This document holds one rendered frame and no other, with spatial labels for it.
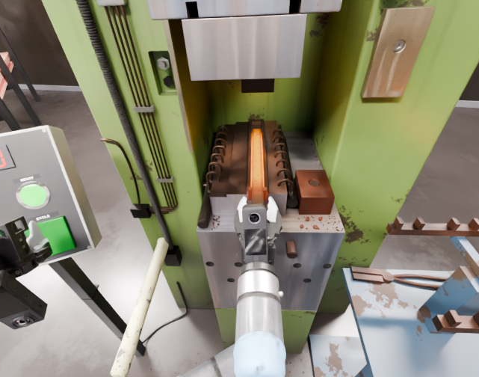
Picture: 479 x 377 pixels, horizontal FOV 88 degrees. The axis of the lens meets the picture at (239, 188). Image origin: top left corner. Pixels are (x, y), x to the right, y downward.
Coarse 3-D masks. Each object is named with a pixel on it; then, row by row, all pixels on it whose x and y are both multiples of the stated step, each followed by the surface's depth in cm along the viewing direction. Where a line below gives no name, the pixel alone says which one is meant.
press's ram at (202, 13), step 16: (160, 0) 38; (176, 0) 38; (192, 0) 38; (208, 0) 38; (224, 0) 38; (240, 0) 38; (256, 0) 38; (272, 0) 38; (288, 0) 38; (304, 0) 37; (320, 0) 37; (336, 0) 37; (160, 16) 40; (176, 16) 40; (208, 16) 39; (224, 16) 39
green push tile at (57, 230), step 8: (64, 216) 53; (40, 224) 51; (48, 224) 52; (56, 224) 52; (64, 224) 53; (48, 232) 52; (56, 232) 52; (64, 232) 53; (56, 240) 53; (64, 240) 53; (72, 240) 54; (56, 248) 53; (64, 248) 53; (72, 248) 54
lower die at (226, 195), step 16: (224, 128) 94; (240, 128) 91; (272, 128) 90; (240, 144) 82; (272, 144) 81; (224, 160) 77; (240, 160) 75; (272, 160) 74; (224, 176) 71; (240, 176) 69; (272, 176) 68; (224, 192) 66; (240, 192) 64; (272, 192) 63; (224, 208) 67
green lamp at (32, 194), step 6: (30, 186) 50; (36, 186) 51; (24, 192) 50; (30, 192) 50; (36, 192) 51; (42, 192) 51; (24, 198) 50; (30, 198) 51; (36, 198) 51; (42, 198) 51; (30, 204) 51; (36, 204) 51
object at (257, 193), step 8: (256, 136) 82; (256, 144) 78; (256, 152) 75; (256, 160) 72; (256, 168) 69; (256, 176) 66; (256, 184) 63; (248, 192) 61; (256, 192) 60; (264, 192) 61; (256, 200) 58
